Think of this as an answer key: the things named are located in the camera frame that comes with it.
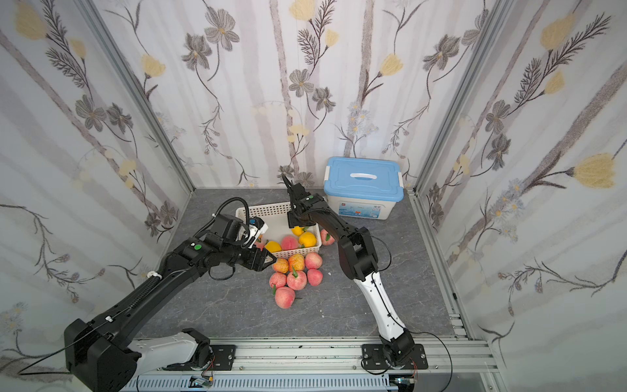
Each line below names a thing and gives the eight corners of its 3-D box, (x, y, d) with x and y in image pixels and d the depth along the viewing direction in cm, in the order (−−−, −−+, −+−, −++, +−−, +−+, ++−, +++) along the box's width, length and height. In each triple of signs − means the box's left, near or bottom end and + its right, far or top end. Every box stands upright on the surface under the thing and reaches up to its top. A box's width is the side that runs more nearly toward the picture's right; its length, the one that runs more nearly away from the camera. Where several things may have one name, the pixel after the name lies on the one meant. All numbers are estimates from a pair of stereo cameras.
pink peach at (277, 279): (270, 290, 90) (268, 284, 86) (272, 278, 93) (270, 272, 89) (285, 290, 90) (284, 284, 86) (286, 278, 93) (285, 272, 89)
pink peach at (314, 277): (307, 287, 90) (307, 281, 87) (307, 274, 94) (307, 269, 90) (323, 287, 90) (323, 281, 87) (323, 274, 94) (323, 269, 90)
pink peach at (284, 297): (275, 309, 85) (273, 303, 81) (277, 291, 89) (275, 285, 85) (294, 309, 85) (293, 303, 81) (295, 291, 89) (294, 285, 85)
